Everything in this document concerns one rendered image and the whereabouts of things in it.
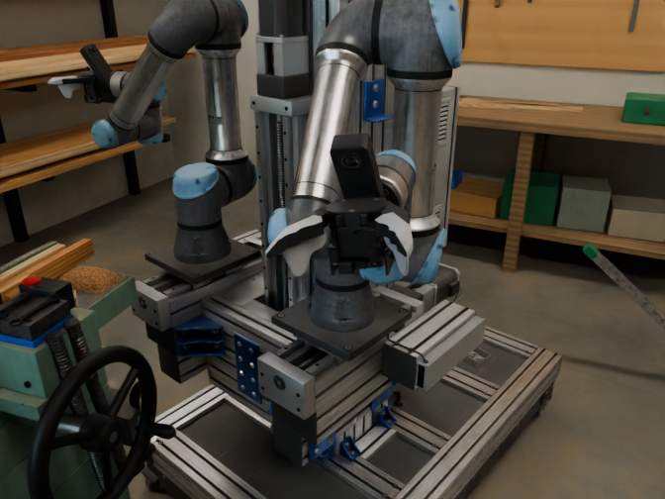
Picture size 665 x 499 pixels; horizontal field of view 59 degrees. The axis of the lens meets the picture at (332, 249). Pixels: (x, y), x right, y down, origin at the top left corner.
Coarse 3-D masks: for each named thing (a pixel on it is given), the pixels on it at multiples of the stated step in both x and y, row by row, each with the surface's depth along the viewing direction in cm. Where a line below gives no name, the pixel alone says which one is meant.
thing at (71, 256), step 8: (88, 240) 135; (72, 248) 131; (80, 248) 132; (88, 248) 135; (56, 256) 127; (64, 256) 128; (72, 256) 130; (80, 256) 133; (88, 256) 135; (40, 264) 123; (48, 264) 124; (56, 264) 126; (64, 264) 128; (72, 264) 131; (24, 272) 120; (32, 272) 120; (40, 272) 122; (48, 272) 124; (56, 272) 126; (8, 280) 117
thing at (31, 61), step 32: (0, 64) 291; (32, 64) 306; (64, 64) 314; (128, 64) 360; (0, 128) 340; (64, 128) 375; (0, 160) 306; (32, 160) 314; (64, 160) 340; (96, 160) 352; (128, 160) 437; (0, 192) 299
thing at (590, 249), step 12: (588, 252) 231; (600, 252) 234; (600, 264) 231; (612, 264) 233; (612, 276) 231; (624, 276) 233; (624, 288) 231; (636, 288) 232; (636, 300) 230; (648, 300) 232; (648, 312) 230; (660, 312) 231; (660, 324) 230
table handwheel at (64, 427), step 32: (96, 352) 92; (128, 352) 97; (64, 384) 86; (128, 384) 100; (64, 416) 97; (96, 416) 95; (32, 448) 82; (96, 448) 92; (32, 480) 82; (128, 480) 102
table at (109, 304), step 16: (64, 272) 129; (112, 288) 122; (128, 288) 126; (80, 304) 116; (96, 304) 117; (112, 304) 121; (128, 304) 127; (96, 320) 117; (0, 400) 95; (16, 400) 94; (32, 400) 94; (32, 416) 94
